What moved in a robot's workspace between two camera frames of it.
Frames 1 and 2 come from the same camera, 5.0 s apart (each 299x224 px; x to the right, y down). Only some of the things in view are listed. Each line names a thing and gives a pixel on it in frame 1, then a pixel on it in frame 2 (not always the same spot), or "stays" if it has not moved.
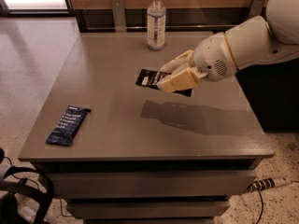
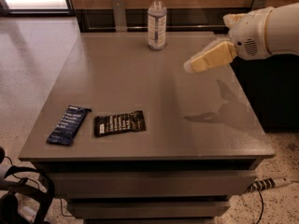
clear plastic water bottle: x=156 y=22 stays
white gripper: x=211 y=61 -> x=249 y=36
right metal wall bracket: x=257 y=5 stays
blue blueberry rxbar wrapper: x=67 y=125 stays
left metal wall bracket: x=119 y=15 stays
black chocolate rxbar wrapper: x=149 y=78 -> x=130 y=121
